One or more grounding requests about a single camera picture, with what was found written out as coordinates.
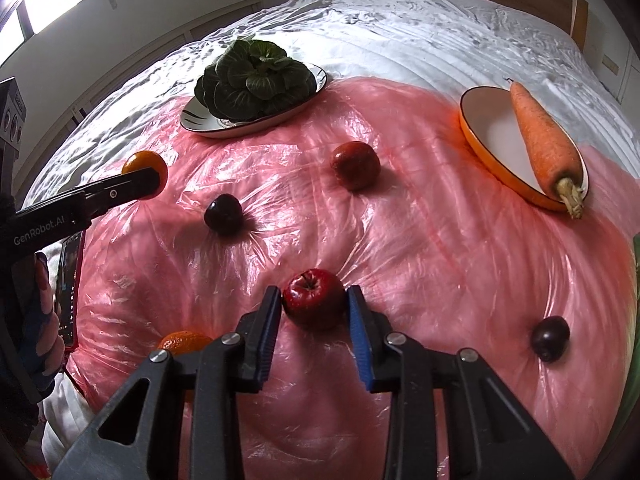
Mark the large orange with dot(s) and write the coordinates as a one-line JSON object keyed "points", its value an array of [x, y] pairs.
{"points": [[180, 341]]}

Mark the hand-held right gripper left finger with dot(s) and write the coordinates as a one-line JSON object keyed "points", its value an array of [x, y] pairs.
{"points": [[272, 330]]}

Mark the smartphone in red case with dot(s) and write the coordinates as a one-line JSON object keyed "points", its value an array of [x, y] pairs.
{"points": [[70, 285]]}

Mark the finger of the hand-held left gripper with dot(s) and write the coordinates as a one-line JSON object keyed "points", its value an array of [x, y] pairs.
{"points": [[125, 190]]}

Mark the small orange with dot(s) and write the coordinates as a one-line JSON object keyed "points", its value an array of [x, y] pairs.
{"points": [[142, 162]]}

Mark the carrot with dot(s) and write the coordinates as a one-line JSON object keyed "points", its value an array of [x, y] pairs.
{"points": [[545, 145]]}

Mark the red plastic sheet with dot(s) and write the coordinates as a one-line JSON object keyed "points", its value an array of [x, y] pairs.
{"points": [[450, 270]]}

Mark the bok choy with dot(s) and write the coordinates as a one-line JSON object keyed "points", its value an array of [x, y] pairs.
{"points": [[255, 82]]}

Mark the person's left hand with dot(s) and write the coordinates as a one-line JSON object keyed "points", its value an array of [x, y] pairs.
{"points": [[50, 310]]}

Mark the beige wall socket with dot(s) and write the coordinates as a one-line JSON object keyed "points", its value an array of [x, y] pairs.
{"points": [[611, 64]]}

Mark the orange rimmed white dish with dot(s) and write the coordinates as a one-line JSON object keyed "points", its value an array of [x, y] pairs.
{"points": [[495, 130]]}

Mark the red apple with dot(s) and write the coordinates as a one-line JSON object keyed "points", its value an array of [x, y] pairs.
{"points": [[314, 300], [355, 165]]}

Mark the dark plum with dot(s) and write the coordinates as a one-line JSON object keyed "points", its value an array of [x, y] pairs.
{"points": [[550, 338], [223, 213]]}

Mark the silver plate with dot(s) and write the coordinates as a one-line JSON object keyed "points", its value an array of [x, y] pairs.
{"points": [[210, 125]]}

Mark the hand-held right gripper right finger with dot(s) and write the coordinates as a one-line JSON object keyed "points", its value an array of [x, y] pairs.
{"points": [[362, 340]]}

